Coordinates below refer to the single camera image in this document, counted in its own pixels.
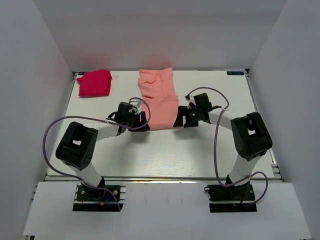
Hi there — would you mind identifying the blue table label sticker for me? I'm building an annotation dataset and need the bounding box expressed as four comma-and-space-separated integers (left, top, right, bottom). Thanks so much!
226, 71, 245, 76

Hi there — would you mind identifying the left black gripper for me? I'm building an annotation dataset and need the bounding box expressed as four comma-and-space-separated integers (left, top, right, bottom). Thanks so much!
125, 111, 151, 132

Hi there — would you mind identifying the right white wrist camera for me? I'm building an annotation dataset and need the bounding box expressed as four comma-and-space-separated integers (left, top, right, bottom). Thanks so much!
185, 94, 197, 109

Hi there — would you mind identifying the salmon pink t shirt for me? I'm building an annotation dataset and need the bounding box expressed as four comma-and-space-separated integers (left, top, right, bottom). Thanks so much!
138, 67, 179, 131

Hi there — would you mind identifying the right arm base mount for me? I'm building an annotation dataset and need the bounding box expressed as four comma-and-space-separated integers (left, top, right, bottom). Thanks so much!
203, 183, 257, 213

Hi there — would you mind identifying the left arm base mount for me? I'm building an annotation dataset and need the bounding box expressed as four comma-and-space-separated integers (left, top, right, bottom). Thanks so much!
72, 184, 126, 213

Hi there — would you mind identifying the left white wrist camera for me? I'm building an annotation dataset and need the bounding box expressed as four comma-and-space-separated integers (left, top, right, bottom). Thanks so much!
129, 98, 142, 114

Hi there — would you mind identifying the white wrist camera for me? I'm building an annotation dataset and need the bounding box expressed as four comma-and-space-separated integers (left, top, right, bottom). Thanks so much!
129, 98, 142, 114
185, 94, 197, 109

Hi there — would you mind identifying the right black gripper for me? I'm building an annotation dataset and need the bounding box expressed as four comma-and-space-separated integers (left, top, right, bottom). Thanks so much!
174, 105, 202, 128

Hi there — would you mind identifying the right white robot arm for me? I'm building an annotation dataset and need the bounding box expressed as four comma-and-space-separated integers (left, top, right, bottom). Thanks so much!
173, 93, 273, 200

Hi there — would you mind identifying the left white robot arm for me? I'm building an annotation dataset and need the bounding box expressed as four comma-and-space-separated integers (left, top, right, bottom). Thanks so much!
55, 97, 151, 200

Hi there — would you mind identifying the folded magenta t shirt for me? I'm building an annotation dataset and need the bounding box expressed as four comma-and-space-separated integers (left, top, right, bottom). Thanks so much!
76, 69, 112, 98

